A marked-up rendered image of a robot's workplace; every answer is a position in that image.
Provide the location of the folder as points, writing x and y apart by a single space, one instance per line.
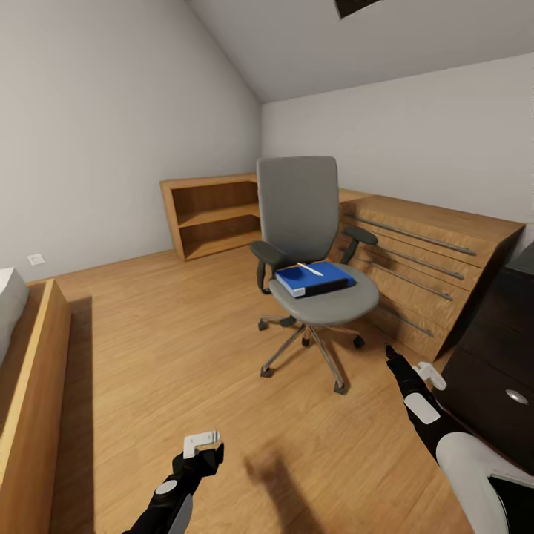
299 281

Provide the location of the swivel chair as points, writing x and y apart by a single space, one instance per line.
299 212

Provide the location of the bed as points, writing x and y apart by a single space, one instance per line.
34 334

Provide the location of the wall socket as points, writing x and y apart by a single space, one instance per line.
36 259

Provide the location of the cabinet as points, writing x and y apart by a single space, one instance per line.
433 266
490 375

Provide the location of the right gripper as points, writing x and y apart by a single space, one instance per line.
400 368

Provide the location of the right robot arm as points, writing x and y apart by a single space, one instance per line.
497 497

